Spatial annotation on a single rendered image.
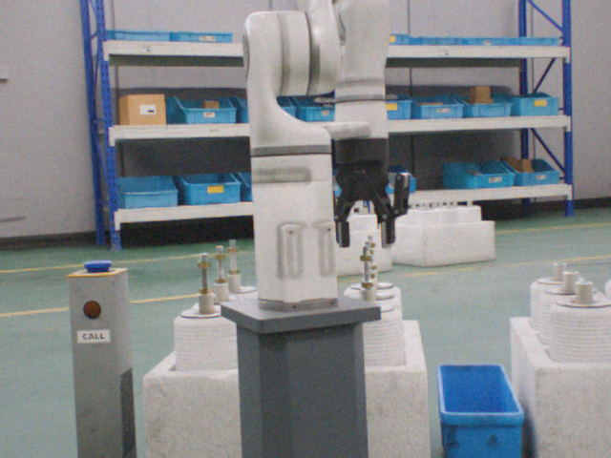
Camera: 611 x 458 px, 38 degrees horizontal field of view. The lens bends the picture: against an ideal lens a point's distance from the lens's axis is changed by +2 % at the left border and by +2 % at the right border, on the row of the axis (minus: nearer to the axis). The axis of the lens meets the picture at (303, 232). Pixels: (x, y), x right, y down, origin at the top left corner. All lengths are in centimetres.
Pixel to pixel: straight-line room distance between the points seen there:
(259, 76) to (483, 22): 693
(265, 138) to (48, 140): 555
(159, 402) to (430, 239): 285
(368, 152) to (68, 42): 544
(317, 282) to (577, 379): 42
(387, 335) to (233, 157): 558
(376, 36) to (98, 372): 63
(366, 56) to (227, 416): 53
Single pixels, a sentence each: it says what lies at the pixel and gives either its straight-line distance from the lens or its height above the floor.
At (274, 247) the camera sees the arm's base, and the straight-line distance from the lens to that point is 97.
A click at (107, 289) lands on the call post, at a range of 134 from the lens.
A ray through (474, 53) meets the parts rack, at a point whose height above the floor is 126.
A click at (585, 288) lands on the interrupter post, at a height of 27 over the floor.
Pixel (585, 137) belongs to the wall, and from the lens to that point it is 840.
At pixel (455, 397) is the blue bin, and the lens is 152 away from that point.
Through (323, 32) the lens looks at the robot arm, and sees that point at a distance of 98.
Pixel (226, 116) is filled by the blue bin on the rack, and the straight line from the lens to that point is 604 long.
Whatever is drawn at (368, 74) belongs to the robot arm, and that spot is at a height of 58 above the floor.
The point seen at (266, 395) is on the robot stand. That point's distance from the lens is 98.
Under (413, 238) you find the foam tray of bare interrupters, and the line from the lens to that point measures 404.
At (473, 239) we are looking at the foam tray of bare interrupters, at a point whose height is 10.
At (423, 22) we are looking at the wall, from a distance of 756.
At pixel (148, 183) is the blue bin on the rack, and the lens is 636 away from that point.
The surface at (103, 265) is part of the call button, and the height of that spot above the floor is 32.
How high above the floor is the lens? 45
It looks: 4 degrees down
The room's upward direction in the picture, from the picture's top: 3 degrees counter-clockwise
